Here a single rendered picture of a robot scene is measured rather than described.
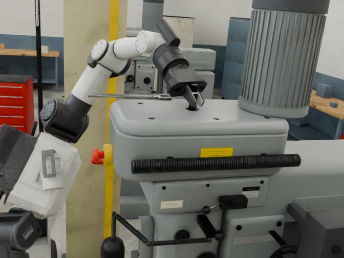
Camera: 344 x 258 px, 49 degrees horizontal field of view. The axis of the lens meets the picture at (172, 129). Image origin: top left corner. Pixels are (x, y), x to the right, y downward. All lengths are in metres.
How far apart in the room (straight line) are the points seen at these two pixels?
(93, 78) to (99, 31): 1.34
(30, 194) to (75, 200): 1.73
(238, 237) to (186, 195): 0.23
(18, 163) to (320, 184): 0.96
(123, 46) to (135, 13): 8.84
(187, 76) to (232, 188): 0.33
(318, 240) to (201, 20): 9.86
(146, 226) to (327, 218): 0.50
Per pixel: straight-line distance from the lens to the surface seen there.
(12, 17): 10.03
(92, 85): 1.38
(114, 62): 1.35
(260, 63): 1.05
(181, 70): 1.07
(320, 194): 1.23
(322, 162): 1.21
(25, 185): 1.35
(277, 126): 1.03
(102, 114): 2.80
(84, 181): 2.99
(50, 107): 1.39
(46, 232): 1.86
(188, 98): 1.03
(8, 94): 5.63
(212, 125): 0.95
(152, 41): 1.13
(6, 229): 1.34
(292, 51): 1.04
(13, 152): 1.36
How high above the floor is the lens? 2.16
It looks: 18 degrees down
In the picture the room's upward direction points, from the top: 5 degrees clockwise
